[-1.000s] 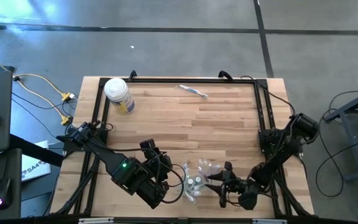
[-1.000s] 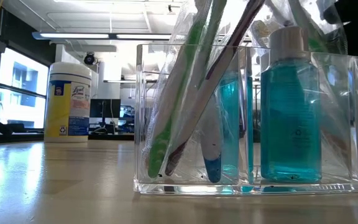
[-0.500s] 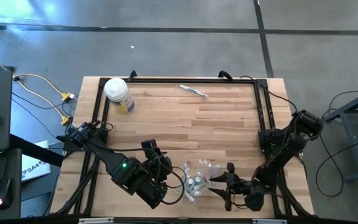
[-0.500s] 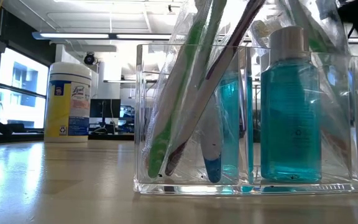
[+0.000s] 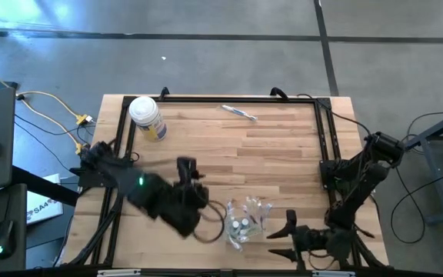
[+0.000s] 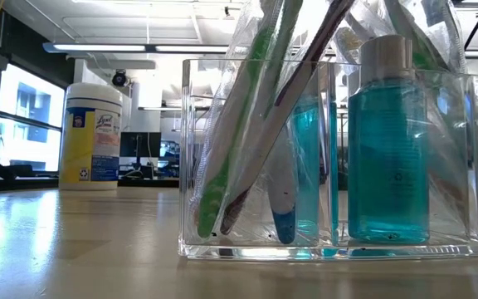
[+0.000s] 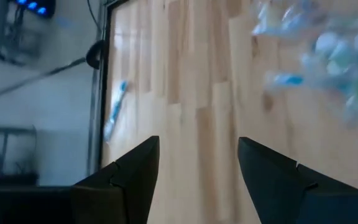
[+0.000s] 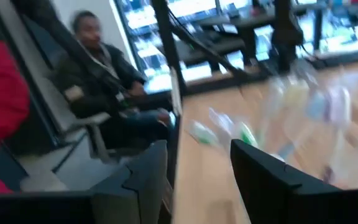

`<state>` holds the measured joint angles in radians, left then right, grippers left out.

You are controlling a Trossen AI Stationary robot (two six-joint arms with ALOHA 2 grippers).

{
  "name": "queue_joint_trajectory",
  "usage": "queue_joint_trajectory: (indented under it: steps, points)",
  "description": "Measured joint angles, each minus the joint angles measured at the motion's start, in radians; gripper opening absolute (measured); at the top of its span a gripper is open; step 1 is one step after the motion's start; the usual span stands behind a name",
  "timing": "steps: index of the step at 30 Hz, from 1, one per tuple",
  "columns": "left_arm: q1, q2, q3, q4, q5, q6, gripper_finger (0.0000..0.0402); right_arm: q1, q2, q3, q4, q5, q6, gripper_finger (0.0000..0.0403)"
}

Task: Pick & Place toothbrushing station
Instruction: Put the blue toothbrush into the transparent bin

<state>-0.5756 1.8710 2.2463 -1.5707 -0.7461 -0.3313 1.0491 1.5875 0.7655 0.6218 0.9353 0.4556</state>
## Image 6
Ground purple toothbrush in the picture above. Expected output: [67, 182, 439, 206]
[219, 0, 357, 237]

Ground clear acrylic organizer box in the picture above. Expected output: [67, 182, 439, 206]
[177, 57, 478, 262]

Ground small blue mouthwash bottle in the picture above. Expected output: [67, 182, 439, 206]
[347, 33, 431, 245]
[291, 96, 340, 247]

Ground blue toothbrush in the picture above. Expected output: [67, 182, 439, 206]
[266, 124, 299, 246]
[420, 0, 469, 76]

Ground orange toothbrush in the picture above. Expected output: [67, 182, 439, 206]
[428, 157, 471, 219]

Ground yellow white wipes canister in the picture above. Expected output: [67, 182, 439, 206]
[58, 81, 124, 192]

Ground long ceiling light fixture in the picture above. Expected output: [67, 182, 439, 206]
[42, 41, 230, 55]

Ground black aluminium rig frame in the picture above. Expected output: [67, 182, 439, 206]
[0, 174, 180, 194]

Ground black wall monitor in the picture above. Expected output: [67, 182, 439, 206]
[119, 131, 181, 159]

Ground black security camera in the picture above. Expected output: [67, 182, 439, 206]
[111, 69, 129, 88]

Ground black framed window wall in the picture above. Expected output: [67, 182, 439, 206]
[0, 61, 66, 174]

